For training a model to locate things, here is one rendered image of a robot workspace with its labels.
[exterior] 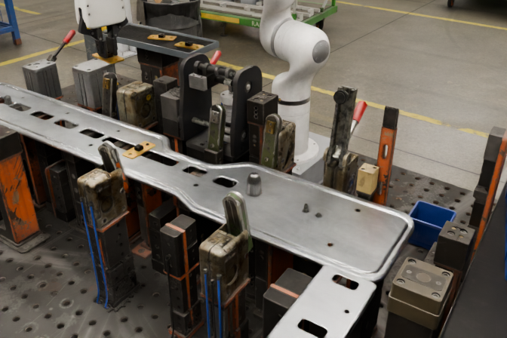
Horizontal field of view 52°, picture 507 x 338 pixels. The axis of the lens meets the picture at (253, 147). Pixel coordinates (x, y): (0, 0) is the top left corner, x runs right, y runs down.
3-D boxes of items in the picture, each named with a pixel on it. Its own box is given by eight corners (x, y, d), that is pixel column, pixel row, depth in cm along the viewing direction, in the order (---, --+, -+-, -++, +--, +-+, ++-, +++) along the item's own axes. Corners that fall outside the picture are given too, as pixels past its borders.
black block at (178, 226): (158, 338, 116) (145, 232, 102) (188, 307, 124) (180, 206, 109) (185, 354, 112) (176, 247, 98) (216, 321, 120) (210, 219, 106)
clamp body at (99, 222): (87, 300, 125) (61, 179, 109) (124, 271, 134) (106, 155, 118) (114, 317, 121) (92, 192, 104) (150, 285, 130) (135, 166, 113)
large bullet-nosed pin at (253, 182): (244, 199, 113) (243, 173, 110) (251, 192, 115) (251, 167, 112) (256, 204, 111) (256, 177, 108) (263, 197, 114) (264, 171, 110)
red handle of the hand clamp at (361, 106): (326, 154, 114) (354, 97, 119) (327, 158, 115) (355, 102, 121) (343, 159, 111) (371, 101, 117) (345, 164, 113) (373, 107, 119)
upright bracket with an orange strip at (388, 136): (359, 292, 128) (383, 106, 104) (361, 289, 129) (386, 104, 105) (370, 297, 126) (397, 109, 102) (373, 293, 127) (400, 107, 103)
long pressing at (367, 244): (-64, 106, 155) (-66, 102, 154) (4, 83, 171) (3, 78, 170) (377, 290, 88) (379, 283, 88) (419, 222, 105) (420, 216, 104)
